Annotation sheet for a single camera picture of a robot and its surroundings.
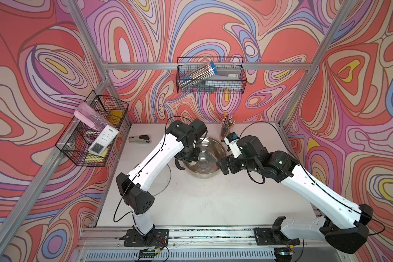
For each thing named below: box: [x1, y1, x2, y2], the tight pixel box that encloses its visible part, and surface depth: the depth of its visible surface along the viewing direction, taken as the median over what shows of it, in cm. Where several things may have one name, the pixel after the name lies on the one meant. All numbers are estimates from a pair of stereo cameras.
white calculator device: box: [87, 124, 120, 156], surface depth 70 cm
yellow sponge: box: [107, 109, 124, 127], surface depth 81 cm
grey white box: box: [204, 67, 243, 91], surface depth 90 cm
